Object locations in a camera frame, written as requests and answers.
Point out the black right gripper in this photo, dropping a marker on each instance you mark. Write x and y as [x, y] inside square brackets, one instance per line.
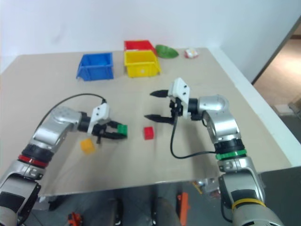
[176, 107]

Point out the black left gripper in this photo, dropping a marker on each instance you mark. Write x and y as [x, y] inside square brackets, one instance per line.
[102, 130]

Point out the green cube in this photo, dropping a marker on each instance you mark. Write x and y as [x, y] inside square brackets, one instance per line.
[122, 129]

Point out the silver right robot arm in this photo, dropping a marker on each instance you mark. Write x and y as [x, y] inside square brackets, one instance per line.
[223, 122]

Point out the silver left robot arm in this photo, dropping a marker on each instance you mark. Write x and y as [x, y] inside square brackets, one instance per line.
[54, 127]

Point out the red cube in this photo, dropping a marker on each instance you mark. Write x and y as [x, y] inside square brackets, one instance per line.
[148, 133]

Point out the yellow cube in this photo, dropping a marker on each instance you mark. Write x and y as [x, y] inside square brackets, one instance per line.
[87, 146]

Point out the yellow plastic bin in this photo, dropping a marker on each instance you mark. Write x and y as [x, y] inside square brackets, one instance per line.
[141, 69]

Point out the green bowl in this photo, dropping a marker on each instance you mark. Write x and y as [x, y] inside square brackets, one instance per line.
[165, 51]

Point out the red and white small package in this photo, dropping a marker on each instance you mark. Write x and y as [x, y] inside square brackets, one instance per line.
[191, 53]

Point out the blue plastic bin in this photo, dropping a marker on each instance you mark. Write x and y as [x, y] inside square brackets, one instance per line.
[96, 70]

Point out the red plastic bin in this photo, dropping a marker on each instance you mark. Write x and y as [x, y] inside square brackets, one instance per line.
[136, 44]

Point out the orange and black tool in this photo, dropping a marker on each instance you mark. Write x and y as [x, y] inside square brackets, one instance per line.
[74, 219]

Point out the orange clamp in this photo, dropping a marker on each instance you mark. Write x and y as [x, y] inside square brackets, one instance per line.
[184, 204]

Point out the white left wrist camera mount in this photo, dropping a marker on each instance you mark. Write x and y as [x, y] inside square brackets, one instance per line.
[100, 114]

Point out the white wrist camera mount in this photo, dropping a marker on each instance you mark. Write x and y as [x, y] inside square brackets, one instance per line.
[100, 114]
[181, 90]

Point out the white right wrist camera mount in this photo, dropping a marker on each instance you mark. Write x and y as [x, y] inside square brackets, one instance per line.
[181, 90]

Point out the metal table bracket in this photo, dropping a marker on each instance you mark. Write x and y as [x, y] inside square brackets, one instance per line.
[208, 186]

